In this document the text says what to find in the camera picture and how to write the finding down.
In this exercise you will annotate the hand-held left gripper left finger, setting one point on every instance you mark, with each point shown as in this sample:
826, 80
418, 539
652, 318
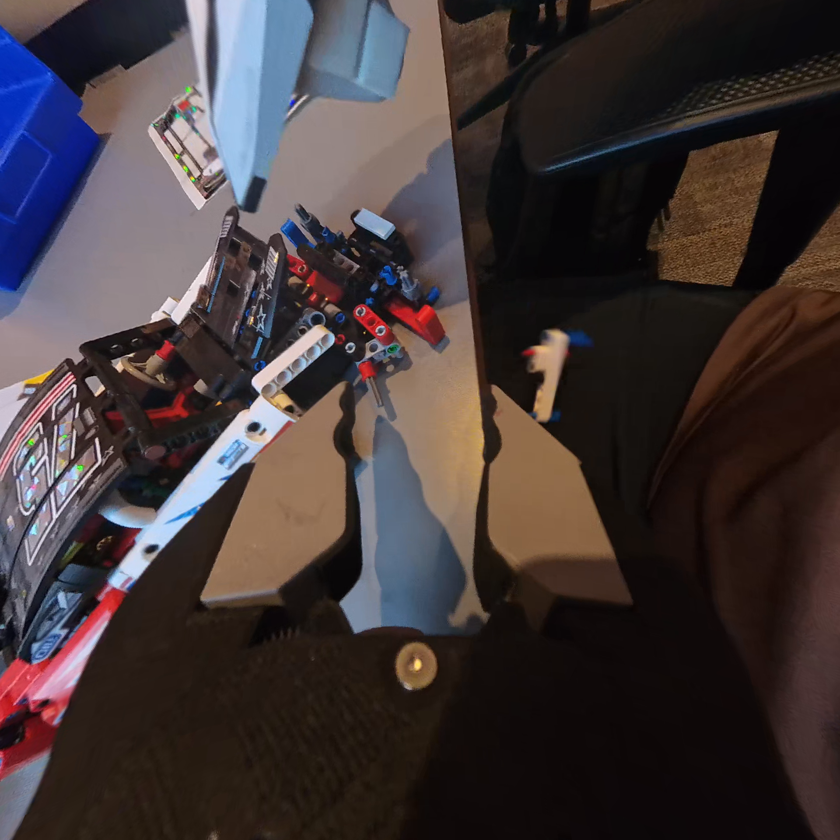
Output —
289, 525

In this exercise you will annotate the white brick beam piece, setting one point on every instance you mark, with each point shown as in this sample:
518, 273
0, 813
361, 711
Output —
550, 374

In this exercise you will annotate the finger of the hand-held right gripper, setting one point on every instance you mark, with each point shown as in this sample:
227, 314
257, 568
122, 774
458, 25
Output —
253, 85

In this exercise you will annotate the toy brick race car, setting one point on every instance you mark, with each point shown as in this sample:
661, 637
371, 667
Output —
197, 367

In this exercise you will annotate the grey desk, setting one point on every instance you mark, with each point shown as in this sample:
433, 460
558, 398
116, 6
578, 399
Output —
118, 216

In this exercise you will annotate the brown sweater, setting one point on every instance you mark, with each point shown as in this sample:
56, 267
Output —
754, 492

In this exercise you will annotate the black office chair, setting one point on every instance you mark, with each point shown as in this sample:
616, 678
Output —
623, 98

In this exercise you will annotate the holographic sticker sheet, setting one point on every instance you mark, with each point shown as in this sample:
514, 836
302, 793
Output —
187, 157

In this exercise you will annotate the blue plastic bin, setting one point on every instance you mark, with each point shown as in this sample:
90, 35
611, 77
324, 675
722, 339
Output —
33, 164

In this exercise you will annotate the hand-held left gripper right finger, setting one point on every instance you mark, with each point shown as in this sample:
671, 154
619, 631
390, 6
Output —
551, 518

